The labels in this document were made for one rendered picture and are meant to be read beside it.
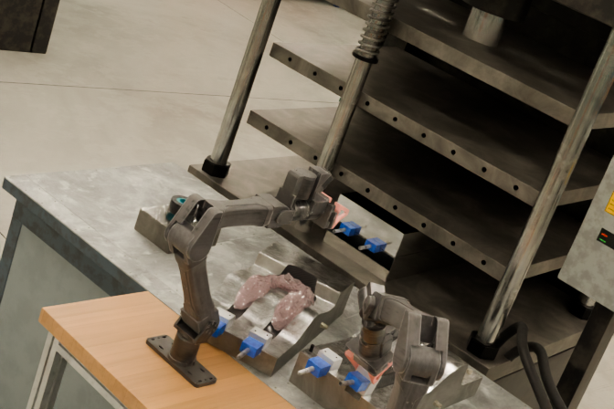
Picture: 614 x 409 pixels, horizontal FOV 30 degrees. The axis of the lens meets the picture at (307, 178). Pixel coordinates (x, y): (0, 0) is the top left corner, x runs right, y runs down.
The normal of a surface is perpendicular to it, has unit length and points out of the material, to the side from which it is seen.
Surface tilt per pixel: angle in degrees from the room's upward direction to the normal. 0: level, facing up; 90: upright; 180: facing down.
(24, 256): 90
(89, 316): 0
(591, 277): 90
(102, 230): 0
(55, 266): 90
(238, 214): 87
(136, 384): 0
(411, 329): 46
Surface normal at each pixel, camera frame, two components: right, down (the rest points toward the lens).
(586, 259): -0.62, 0.07
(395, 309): -0.92, -0.29
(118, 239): 0.32, -0.89
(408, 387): 0.18, 0.36
